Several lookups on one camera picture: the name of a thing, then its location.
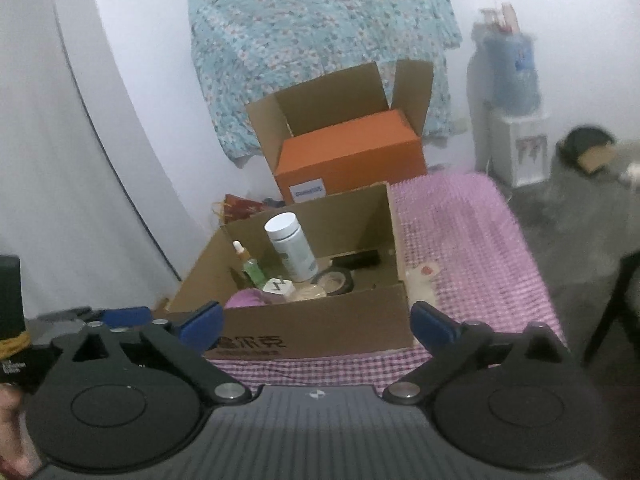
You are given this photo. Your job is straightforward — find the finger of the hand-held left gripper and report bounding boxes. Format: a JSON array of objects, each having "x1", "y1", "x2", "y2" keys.
[{"x1": 75, "y1": 305, "x2": 153, "y2": 333}]

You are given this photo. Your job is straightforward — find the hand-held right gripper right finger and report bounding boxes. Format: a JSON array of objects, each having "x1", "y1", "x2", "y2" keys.
[{"x1": 382, "y1": 301, "x2": 576, "y2": 403}]

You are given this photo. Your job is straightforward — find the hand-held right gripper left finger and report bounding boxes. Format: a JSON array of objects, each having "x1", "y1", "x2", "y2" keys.
[{"x1": 52, "y1": 301, "x2": 251, "y2": 403}]

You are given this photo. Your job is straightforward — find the green dropper bottle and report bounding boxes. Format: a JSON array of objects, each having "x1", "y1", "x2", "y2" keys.
[{"x1": 232, "y1": 241, "x2": 266, "y2": 290}]

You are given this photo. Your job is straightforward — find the white charger plug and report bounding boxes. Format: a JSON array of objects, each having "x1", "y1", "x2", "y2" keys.
[{"x1": 261, "y1": 277, "x2": 297, "y2": 305}]

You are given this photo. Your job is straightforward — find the brown cardboard box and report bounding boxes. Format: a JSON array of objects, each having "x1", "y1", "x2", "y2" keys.
[{"x1": 167, "y1": 182, "x2": 416, "y2": 361}]

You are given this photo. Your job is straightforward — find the long black tube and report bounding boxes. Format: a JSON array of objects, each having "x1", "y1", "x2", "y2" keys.
[{"x1": 330, "y1": 249, "x2": 381, "y2": 269}]

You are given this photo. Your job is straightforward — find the gold lid dark jar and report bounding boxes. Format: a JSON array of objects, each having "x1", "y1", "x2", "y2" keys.
[{"x1": 287, "y1": 284, "x2": 328, "y2": 303}]

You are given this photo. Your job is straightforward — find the black tape roll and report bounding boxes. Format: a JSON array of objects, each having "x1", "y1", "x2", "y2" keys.
[{"x1": 312, "y1": 267, "x2": 355, "y2": 297}]

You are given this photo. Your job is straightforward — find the white plastic bottle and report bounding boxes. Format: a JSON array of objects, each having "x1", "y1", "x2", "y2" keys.
[{"x1": 264, "y1": 212, "x2": 319, "y2": 283}]

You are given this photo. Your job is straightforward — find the person's left hand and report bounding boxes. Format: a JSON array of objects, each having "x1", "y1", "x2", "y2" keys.
[{"x1": 0, "y1": 385, "x2": 31, "y2": 476}]

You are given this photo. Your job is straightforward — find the pink checkered tablecloth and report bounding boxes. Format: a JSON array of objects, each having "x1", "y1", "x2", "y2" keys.
[{"x1": 205, "y1": 171, "x2": 568, "y2": 391}]

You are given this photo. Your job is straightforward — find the red patterned bag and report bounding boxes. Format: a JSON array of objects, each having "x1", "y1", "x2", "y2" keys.
[{"x1": 215, "y1": 194, "x2": 273, "y2": 226}]

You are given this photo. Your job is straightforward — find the orange box with cardboard flaps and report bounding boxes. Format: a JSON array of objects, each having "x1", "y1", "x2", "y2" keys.
[{"x1": 245, "y1": 59, "x2": 435, "y2": 206}]

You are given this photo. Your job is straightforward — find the flat cardboard piece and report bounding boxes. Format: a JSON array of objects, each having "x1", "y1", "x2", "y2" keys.
[{"x1": 575, "y1": 145, "x2": 618, "y2": 175}]

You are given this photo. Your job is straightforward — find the blue water jug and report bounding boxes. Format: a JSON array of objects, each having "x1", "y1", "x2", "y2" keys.
[{"x1": 482, "y1": 30, "x2": 541, "y2": 116}]

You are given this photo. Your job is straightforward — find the small items on jug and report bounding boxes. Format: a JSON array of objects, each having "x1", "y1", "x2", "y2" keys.
[{"x1": 477, "y1": 2, "x2": 521, "y2": 36}]

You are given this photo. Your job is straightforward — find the black wall cable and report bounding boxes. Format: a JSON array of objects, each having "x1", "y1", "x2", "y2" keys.
[{"x1": 50, "y1": 25, "x2": 181, "y2": 281}]

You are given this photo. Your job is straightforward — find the blue floral wall cloth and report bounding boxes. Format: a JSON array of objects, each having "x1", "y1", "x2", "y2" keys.
[{"x1": 185, "y1": 0, "x2": 463, "y2": 161}]

